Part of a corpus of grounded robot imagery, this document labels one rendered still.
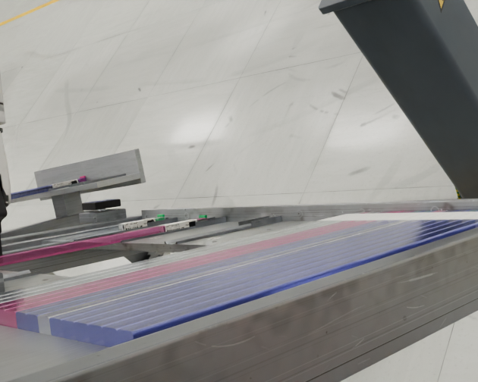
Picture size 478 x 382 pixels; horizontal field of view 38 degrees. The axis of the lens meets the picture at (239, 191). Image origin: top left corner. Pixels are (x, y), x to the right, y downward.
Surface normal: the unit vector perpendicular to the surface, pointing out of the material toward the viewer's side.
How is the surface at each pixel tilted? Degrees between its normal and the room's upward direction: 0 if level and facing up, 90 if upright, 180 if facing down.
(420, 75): 90
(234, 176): 0
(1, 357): 48
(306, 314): 90
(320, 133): 0
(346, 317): 90
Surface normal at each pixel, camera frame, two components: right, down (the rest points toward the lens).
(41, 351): -0.11, -0.99
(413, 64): -0.35, 0.80
